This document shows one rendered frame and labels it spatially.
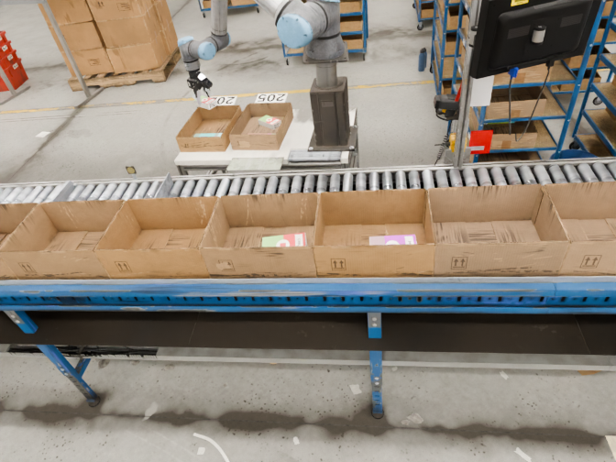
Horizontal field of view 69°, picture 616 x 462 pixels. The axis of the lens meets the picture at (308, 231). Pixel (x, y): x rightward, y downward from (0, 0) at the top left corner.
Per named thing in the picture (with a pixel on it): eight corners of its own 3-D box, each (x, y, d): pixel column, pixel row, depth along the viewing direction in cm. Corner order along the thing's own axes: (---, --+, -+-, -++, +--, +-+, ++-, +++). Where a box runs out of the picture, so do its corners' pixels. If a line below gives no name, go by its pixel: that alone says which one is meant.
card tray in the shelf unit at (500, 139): (470, 116, 292) (472, 102, 286) (520, 114, 287) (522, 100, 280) (479, 149, 263) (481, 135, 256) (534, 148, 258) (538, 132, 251)
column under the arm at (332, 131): (314, 127, 263) (307, 73, 242) (357, 126, 258) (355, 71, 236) (307, 151, 245) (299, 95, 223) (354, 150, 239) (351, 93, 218)
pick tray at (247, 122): (294, 116, 277) (291, 102, 270) (279, 150, 249) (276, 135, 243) (251, 117, 283) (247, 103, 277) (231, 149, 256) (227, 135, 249)
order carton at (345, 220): (424, 223, 172) (427, 188, 160) (433, 280, 150) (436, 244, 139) (323, 225, 178) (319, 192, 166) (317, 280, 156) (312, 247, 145)
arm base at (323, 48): (306, 44, 226) (304, 24, 219) (344, 42, 225) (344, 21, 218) (305, 60, 213) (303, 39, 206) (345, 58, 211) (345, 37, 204)
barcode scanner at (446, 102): (430, 113, 211) (434, 92, 204) (456, 115, 211) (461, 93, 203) (431, 119, 206) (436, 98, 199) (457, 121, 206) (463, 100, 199)
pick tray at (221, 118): (244, 119, 283) (240, 104, 276) (225, 152, 255) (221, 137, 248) (203, 120, 289) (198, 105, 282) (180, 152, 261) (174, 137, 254)
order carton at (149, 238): (230, 227, 184) (219, 195, 172) (212, 281, 162) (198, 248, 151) (141, 230, 190) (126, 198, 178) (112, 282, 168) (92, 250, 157)
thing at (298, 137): (357, 111, 279) (357, 106, 277) (348, 163, 237) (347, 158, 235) (207, 115, 299) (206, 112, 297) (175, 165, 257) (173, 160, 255)
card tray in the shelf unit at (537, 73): (478, 55, 267) (480, 38, 260) (533, 51, 261) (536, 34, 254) (487, 84, 237) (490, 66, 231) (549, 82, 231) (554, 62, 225)
